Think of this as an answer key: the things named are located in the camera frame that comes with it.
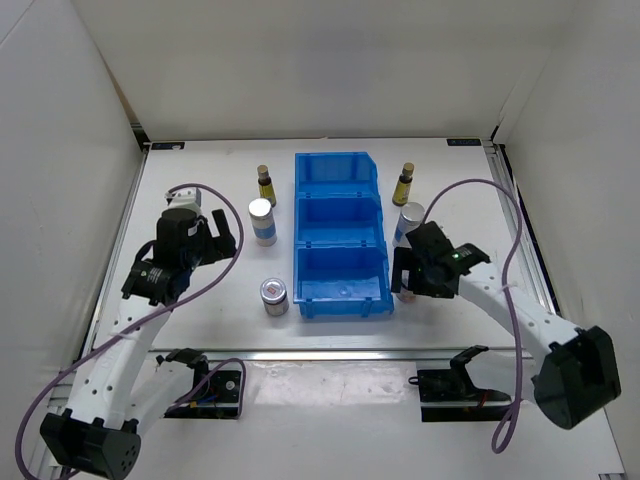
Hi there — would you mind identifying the red-label dark jar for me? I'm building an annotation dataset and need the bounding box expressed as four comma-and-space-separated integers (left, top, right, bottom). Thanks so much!
396, 287, 416, 303
260, 278, 289, 317

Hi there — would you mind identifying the silver-cap white jar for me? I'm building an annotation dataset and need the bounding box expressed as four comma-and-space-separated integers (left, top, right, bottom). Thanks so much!
392, 202, 425, 248
248, 198, 277, 247

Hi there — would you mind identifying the brown dropper bottle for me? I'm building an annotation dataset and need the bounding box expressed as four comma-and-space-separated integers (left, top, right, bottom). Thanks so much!
392, 162, 414, 207
257, 164, 277, 207

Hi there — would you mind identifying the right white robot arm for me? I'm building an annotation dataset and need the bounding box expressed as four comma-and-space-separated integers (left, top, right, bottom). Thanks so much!
391, 222, 621, 430

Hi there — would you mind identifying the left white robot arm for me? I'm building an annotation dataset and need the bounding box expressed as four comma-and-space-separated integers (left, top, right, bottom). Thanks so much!
40, 204, 238, 479

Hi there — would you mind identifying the blue three-compartment plastic bin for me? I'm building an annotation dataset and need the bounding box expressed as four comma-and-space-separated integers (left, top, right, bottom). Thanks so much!
293, 152, 394, 320

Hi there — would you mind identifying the left blue corner label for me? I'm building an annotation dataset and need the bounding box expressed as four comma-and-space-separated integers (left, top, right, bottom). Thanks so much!
150, 142, 185, 151

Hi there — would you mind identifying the blue corner label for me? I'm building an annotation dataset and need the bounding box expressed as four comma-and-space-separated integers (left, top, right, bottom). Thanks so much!
150, 142, 185, 151
446, 138, 482, 147

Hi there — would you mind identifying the right blue corner label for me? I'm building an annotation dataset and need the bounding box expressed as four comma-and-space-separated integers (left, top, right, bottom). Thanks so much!
446, 138, 482, 147

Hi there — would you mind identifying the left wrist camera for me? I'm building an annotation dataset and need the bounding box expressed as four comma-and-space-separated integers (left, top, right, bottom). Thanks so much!
165, 187, 202, 216

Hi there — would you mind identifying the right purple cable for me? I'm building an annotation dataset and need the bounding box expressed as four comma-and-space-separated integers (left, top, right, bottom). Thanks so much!
422, 178, 526, 454

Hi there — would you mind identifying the aluminium front rail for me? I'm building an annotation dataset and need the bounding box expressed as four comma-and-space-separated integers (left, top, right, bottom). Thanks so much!
79, 347, 551, 362

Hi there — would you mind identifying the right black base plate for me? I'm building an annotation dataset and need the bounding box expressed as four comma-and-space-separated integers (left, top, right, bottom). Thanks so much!
408, 369, 512, 423

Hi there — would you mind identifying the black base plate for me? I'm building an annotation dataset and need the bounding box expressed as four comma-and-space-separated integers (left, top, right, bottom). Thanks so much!
408, 369, 512, 423
164, 359, 247, 420

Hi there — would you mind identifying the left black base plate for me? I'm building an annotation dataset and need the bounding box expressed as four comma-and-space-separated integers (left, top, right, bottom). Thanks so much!
164, 359, 247, 420

